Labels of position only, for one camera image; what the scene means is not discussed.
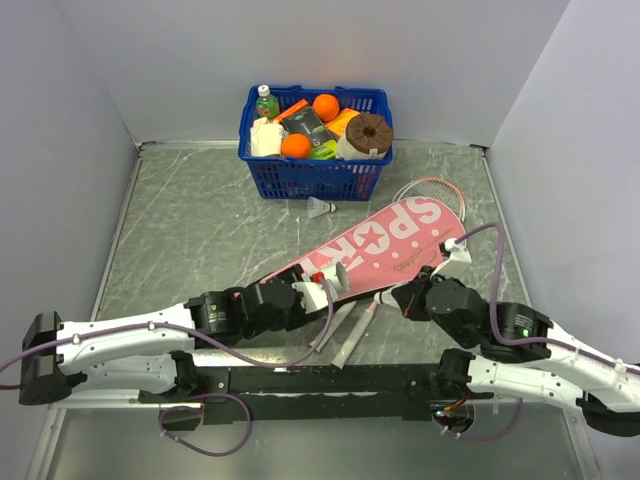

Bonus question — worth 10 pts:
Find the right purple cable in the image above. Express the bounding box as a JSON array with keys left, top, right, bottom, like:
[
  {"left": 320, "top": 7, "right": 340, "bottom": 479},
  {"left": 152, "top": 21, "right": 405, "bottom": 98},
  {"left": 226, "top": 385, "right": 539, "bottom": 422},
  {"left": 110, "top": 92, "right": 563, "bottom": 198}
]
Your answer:
[{"left": 432, "top": 222, "right": 640, "bottom": 442}]

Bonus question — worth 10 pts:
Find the white shuttlecock front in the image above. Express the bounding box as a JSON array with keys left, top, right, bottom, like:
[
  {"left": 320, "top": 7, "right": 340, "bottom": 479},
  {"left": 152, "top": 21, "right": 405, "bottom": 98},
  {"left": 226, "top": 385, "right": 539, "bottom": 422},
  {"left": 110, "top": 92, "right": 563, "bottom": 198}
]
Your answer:
[{"left": 374, "top": 288, "right": 400, "bottom": 309}]

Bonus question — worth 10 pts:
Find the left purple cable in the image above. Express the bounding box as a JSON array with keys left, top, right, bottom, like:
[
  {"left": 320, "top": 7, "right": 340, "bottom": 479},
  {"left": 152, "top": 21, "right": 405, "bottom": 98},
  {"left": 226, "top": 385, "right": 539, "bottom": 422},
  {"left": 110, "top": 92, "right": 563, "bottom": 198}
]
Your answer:
[{"left": 0, "top": 277, "right": 335, "bottom": 457}]

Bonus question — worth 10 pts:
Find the white crumpled paper bag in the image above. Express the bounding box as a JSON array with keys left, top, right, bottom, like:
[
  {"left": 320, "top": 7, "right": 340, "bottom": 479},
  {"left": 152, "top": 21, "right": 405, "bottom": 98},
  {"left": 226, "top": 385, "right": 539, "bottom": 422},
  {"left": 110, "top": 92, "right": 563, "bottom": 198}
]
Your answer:
[{"left": 249, "top": 117, "right": 288, "bottom": 157}]

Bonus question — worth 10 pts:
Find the black green box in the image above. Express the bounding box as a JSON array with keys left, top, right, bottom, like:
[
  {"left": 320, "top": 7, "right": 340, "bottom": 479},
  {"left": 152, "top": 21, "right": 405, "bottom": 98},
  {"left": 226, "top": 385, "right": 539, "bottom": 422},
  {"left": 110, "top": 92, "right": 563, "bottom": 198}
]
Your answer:
[{"left": 281, "top": 106, "right": 337, "bottom": 160}]

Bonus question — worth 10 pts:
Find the pink racket cover bag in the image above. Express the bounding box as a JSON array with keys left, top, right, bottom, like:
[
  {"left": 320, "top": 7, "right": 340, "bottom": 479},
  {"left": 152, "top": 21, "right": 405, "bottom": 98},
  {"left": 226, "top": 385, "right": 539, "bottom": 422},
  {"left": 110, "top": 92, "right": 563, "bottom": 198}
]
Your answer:
[{"left": 262, "top": 195, "right": 469, "bottom": 306}]

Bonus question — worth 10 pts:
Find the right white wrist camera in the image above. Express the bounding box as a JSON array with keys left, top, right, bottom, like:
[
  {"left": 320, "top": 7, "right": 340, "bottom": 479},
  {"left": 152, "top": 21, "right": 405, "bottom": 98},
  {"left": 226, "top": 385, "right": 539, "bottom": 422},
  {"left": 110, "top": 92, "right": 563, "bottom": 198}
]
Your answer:
[{"left": 431, "top": 238, "right": 472, "bottom": 279}]

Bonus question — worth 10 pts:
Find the orange carton box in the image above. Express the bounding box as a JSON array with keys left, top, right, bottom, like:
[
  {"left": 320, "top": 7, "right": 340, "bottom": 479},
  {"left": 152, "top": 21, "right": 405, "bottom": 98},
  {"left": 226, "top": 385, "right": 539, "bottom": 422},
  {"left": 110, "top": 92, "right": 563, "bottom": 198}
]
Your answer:
[{"left": 271, "top": 99, "right": 309, "bottom": 124}]

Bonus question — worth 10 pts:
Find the orange fruit rear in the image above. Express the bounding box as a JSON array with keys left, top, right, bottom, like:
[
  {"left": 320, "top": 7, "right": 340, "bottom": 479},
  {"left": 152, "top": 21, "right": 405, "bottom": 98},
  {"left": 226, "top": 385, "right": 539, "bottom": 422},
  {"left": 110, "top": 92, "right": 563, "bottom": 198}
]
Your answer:
[{"left": 312, "top": 93, "right": 340, "bottom": 122}]

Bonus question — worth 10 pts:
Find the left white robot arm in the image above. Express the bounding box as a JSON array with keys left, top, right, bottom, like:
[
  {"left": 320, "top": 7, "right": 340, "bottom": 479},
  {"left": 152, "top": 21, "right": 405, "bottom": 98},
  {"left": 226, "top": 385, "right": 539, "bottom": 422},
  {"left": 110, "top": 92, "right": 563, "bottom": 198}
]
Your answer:
[{"left": 18, "top": 274, "right": 339, "bottom": 406}]

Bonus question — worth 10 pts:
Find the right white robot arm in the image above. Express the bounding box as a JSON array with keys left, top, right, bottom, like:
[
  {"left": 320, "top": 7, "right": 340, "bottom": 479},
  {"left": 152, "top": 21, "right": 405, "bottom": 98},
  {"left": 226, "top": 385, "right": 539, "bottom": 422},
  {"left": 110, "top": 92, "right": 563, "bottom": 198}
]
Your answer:
[{"left": 380, "top": 267, "right": 639, "bottom": 437}]

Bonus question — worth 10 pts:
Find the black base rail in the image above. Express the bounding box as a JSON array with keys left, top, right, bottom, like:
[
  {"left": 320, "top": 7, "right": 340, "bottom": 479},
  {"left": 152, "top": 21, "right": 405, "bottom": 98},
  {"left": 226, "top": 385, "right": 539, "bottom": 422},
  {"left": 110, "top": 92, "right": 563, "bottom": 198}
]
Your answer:
[{"left": 137, "top": 362, "right": 501, "bottom": 426}]

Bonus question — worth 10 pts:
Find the orange fruit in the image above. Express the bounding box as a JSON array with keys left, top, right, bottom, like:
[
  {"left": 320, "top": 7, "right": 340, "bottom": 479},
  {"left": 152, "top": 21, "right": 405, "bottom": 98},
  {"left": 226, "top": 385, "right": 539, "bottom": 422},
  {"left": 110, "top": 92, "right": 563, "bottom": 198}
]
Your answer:
[
  {"left": 312, "top": 93, "right": 340, "bottom": 122},
  {"left": 280, "top": 133, "right": 312, "bottom": 159}
]

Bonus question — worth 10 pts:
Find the green drink bottle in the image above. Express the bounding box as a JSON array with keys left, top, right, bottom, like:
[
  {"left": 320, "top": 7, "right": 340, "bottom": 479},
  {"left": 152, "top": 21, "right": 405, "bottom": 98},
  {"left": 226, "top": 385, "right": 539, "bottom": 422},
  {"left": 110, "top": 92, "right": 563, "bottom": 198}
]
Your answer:
[{"left": 255, "top": 84, "right": 280, "bottom": 121}]

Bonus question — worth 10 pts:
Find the orange fruit front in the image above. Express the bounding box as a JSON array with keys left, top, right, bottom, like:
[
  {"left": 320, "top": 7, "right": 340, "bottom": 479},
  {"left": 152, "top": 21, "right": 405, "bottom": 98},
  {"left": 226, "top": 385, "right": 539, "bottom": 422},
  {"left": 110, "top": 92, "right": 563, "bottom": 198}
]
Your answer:
[{"left": 280, "top": 133, "right": 312, "bottom": 159}]

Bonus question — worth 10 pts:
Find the blue plastic basket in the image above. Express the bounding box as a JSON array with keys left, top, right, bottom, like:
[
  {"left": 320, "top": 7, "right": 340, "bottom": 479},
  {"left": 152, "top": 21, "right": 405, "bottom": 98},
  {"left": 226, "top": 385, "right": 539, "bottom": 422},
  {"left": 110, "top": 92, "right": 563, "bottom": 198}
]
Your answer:
[{"left": 238, "top": 85, "right": 393, "bottom": 201}]

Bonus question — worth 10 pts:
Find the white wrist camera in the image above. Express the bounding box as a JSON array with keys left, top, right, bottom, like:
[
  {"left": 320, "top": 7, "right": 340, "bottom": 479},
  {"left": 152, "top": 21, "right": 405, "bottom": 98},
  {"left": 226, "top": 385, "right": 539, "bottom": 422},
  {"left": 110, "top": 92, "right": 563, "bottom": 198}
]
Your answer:
[
  {"left": 431, "top": 238, "right": 472, "bottom": 279},
  {"left": 292, "top": 272, "right": 333, "bottom": 314}
]

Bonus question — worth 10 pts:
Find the purple cable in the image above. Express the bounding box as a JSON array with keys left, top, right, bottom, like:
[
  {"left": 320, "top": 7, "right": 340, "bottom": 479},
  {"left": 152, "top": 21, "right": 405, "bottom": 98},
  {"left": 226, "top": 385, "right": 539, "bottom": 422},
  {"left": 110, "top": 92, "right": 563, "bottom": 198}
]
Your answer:
[
  {"left": 432, "top": 222, "right": 640, "bottom": 442},
  {"left": 0, "top": 277, "right": 335, "bottom": 457}
]

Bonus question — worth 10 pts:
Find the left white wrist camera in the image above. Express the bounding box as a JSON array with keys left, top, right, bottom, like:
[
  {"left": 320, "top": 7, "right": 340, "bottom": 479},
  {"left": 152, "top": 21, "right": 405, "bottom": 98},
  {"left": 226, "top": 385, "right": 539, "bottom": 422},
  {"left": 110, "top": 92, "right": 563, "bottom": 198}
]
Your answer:
[{"left": 292, "top": 272, "right": 333, "bottom": 314}]

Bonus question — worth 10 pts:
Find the white shuttlecock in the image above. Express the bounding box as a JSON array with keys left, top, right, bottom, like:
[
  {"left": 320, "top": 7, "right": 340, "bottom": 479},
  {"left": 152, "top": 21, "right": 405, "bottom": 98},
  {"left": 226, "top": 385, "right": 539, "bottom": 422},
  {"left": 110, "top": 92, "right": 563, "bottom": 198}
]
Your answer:
[
  {"left": 307, "top": 196, "right": 337, "bottom": 219},
  {"left": 374, "top": 288, "right": 400, "bottom": 309}
]

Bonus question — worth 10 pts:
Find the orange snack packet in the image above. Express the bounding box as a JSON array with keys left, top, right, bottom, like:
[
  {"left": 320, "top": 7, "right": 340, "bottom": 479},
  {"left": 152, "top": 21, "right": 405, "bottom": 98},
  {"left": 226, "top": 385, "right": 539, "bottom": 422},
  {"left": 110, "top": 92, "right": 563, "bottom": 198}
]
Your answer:
[{"left": 325, "top": 108, "right": 360, "bottom": 140}]

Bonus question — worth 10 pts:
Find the white shuttlecock tube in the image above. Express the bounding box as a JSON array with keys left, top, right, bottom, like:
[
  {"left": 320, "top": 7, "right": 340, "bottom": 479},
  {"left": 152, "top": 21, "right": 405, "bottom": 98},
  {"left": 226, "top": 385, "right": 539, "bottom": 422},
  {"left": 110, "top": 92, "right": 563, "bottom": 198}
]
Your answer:
[{"left": 322, "top": 261, "right": 350, "bottom": 298}]

